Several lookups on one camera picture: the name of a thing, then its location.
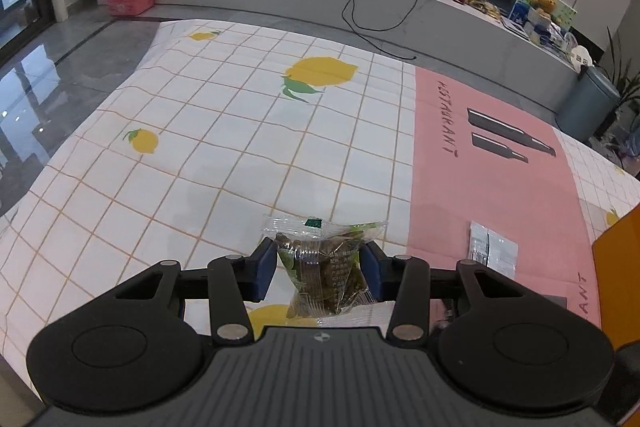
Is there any teddy bear toy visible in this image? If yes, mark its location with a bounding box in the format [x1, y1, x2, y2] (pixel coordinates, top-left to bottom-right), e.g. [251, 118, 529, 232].
[530, 0, 556, 14]

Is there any white grey sachet packet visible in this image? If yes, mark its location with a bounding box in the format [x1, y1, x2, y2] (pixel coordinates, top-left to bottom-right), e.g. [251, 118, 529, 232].
[468, 222, 518, 280]

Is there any potted long-leaf plant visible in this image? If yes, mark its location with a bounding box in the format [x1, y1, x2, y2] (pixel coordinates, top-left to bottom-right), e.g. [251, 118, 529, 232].
[594, 28, 639, 139]

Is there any lemon grid tablecloth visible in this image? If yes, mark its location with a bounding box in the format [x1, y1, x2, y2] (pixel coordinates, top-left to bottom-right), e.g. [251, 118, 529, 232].
[1, 20, 639, 378]

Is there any grey tv console bench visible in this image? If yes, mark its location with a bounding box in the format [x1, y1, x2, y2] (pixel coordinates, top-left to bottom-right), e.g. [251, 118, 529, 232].
[156, 0, 578, 110]

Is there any green brown snack packet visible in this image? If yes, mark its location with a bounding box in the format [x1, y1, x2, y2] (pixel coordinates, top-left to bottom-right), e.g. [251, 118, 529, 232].
[264, 217, 386, 319]

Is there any orange white storage box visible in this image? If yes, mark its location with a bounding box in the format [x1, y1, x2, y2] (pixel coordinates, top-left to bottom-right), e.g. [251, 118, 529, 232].
[592, 206, 640, 349]

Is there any pink restaurant placemat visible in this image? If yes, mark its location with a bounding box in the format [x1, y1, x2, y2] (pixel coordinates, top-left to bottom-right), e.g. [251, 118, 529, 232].
[407, 68, 600, 324]

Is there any black power cable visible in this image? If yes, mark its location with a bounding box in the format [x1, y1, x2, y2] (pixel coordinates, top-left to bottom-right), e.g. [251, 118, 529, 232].
[342, 0, 442, 61]

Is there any grey pedal trash bin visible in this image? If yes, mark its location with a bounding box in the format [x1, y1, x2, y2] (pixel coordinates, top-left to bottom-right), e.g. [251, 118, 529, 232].
[555, 66, 620, 142]

